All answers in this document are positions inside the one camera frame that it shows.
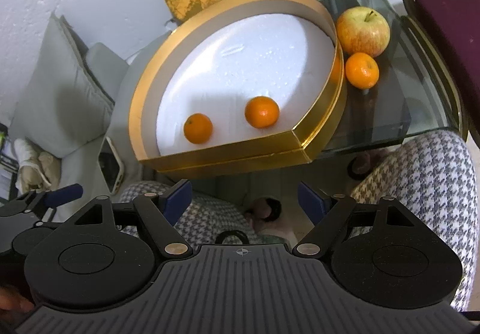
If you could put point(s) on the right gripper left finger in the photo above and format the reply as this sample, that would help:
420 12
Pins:
154 215

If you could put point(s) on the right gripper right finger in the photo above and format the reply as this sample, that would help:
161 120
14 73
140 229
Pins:
333 218

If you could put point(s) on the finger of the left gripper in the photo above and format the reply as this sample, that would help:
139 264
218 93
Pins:
65 195

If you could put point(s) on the orange mandarin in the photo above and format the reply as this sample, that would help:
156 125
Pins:
261 112
198 128
361 71

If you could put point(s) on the beige crumpled cloth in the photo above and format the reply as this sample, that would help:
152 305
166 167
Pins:
37 171

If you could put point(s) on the houndstooth trouser left leg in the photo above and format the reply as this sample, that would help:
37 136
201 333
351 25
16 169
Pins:
204 219

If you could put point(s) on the houndstooth trouser leg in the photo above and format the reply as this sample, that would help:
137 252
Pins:
204 219
433 175

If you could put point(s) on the white cased smartphone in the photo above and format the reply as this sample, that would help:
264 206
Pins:
111 166

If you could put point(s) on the orange mandarin in box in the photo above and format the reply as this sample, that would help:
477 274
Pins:
198 128

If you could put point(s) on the grey sofa cushion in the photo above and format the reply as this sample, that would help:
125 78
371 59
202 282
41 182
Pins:
62 107

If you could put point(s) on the houndstooth trouser right leg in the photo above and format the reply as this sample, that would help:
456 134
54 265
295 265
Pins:
433 175

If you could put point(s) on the gold round gift box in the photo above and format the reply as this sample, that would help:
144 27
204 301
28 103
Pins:
217 61

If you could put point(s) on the yellow red apple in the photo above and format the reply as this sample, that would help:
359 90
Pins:
363 29

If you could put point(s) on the maroon padded chair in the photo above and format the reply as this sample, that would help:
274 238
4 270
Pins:
451 29

